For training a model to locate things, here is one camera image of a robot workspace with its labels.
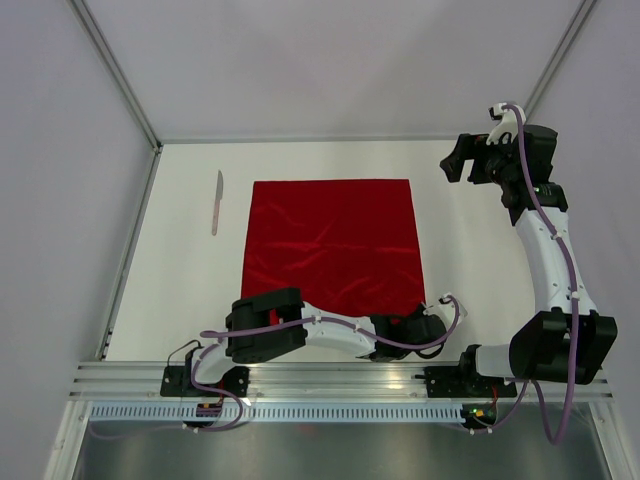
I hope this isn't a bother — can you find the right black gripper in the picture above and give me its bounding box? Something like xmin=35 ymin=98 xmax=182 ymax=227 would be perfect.
xmin=441 ymin=130 xmax=521 ymax=187

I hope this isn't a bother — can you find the red cloth napkin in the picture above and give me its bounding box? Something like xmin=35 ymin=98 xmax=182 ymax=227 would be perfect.
xmin=241 ymin=179 xmax=426 ymax=316

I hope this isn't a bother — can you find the pink plastic knife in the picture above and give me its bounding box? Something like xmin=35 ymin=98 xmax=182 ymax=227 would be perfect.
xmin=211 ymin=170 xmax=224 ymax=236

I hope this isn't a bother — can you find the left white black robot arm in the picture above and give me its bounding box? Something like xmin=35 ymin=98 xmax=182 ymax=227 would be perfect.
xmin=183 ymin=288 xmax=461 ymax=396

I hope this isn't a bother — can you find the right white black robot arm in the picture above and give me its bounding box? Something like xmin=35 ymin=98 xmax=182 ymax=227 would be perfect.
xmin=440 ymin=125 xmax=618 ymax=395

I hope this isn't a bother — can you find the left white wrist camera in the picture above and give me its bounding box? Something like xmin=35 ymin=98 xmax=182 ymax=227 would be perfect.
xmin=422 ymin=292 xmax=468 ymax=325

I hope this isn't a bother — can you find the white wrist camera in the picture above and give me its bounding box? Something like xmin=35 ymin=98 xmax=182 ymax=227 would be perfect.
xmin=486 ymin=102 xmax=526 ymax=145
xmin=422 ymin=292 xmax=468 ymax=325

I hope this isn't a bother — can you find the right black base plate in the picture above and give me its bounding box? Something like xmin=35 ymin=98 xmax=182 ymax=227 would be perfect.
xmin=421 ymin=366 xmax=518 ymax=399

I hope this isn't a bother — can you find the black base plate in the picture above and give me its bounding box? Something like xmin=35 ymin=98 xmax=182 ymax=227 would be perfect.
xmin=159 ymin=364 xmax=250 ymax=399
xmin=421 ymin=366 xmax=518 ymax=399

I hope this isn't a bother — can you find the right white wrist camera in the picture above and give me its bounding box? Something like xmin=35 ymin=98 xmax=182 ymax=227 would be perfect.
xmin=486 ymin=102 xmax=526 ymax=145

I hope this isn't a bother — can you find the aluminium frame right post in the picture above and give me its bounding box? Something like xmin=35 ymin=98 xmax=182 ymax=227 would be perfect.
xmin=524 ymin=0 xmax=599 ymax=118

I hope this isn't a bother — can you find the aluminium frame post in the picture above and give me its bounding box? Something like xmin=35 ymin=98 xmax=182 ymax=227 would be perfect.
xmin=67 ymin=0 xmax=162 ymax=151
xmin=524 ymin=0 xmax=599 ymax=118

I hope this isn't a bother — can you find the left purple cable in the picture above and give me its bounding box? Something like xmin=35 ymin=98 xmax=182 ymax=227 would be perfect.
xmin=89 ymin=294 xmax=459 ymax=440

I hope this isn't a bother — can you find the white slotted cable duct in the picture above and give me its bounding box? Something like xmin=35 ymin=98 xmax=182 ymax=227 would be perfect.
xmin=90 ymin=401 xmax=463 ymax=423

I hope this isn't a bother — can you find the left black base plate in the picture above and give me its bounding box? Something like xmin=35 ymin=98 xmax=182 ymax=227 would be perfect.
xmin=159 ymin=364 xmax=250 ymax=399

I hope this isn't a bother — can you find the aluminium front rail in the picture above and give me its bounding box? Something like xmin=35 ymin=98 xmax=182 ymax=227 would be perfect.
xmin=67 ymin=360 xmax=614 ymax=401

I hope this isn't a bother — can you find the aluminium frame left post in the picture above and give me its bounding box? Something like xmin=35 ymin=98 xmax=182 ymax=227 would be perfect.
xmin=67 ymin=0 xmax=162 ymax=151

